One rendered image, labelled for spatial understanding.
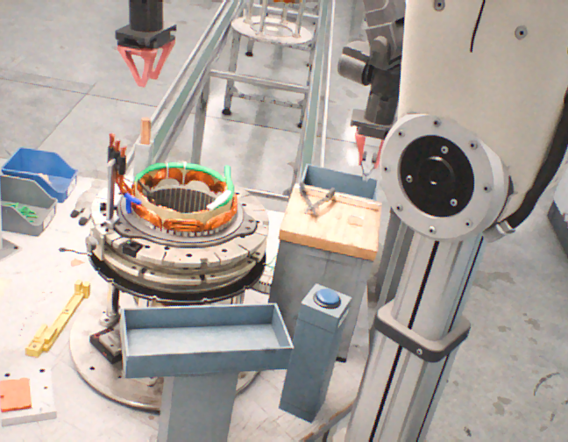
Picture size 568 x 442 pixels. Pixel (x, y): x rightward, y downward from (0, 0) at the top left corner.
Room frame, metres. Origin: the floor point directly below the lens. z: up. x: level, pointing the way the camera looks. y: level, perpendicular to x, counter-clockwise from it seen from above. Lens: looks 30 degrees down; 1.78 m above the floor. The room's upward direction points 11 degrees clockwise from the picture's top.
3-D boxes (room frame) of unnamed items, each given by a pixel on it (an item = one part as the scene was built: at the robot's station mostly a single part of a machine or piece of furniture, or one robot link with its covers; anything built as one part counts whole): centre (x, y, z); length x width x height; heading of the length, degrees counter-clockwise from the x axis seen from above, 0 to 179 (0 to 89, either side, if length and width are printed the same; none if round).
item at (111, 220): (1.05, 0.29, 1.15); 0.03 x 0.02 x 0.12; 168
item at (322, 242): (1.28, -0.10, 1.05); 0.20 x 0.19 x 0.02; 176
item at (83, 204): (1.61, 0.48, 0.79); 0.24 x 0.12 x 0.02; 1
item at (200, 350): (0.86, 0.08, 0.92); 0.25 x 0.11 x 0.28; 110
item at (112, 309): (1.16, 0.31, 0.91); 0.02 x 0.02 x 0.21
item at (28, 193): (1.48, 0.64, 0.82); 0.16 x 0.14 x 0.07; 91
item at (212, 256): (1.13, 0.18, 1.09); 0.32 x 0.32 x 0.01
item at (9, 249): (1.33, 0.64, 0.78); 0.09 x 0.09 x 0.01; 66
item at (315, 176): (1.43, -0.11, 0.92); 0.17 x 0.11 x 0.28; 86
